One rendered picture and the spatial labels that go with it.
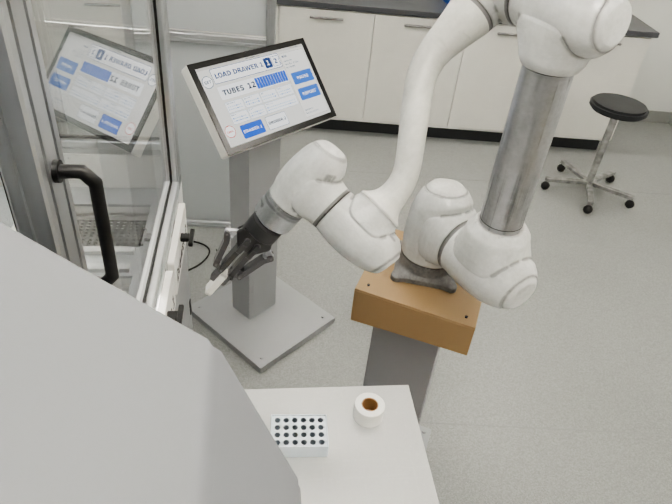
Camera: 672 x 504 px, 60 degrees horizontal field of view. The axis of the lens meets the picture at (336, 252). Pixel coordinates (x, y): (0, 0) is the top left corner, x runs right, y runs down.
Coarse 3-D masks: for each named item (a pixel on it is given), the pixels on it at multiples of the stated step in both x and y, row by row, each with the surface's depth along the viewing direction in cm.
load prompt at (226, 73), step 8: (264, 56) 205; (272, 56) 207; (232, 64) 196; (240, 64) 198; (248, 64) 200; (256, 64) 202; (264, 64) 205; (272, 64) 207; (280, 64) 209; (216, 72) 192; (224, 72) 194; (232, 72) 196; (240, 72) 198; (248, 72) 200; (256, 72) 202; (216, 80) 191; (224, 80) 193
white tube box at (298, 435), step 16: (272, 416) 130; (288, 416) 131; (304, 416) 131; (320, 416) 132; (272, 432) 127; (288, 432) 127; (304, 432) 128; (320, 432) 128; (288, 448) 125; (304, 448) 125; (320, 448) 125
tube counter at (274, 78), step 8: (272, 72) 206; (280, 72) 208; (248, 80) 199; (256, 80) 201; (264, 80) 203; (272, 80) 206; (280, 80) 208; (288, 80) 210; (248, 88) 199; (256, 88) 201
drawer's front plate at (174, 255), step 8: (184, 208) 171; (176, 216) 166; (184, 216) 171; (176, 224) 163; (184, 224) 171; (176, 232) 160; (184, 232) 171; (176, 240) 157; (176, 248) 154; (184, 248) 171; (168, 256) 151; (176, 256) 154; (168, 264) 149; (176, 264) 154; (176, 272) 154; (176, 280) 154; (176, 288) 154
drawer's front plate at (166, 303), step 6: (168, 276) 145; (168, 282) 143; (162, 288) 141; (168, 288) 141; (174, 288) 150; (162, 294) 139; (168, 294) 140; (174, 294) 150; (162, 300) 138; (168, 300) 140; (174, 300) 150; (162, 306) 136; (168, 306) 140; (174, 306) 150; (162, 312) 135
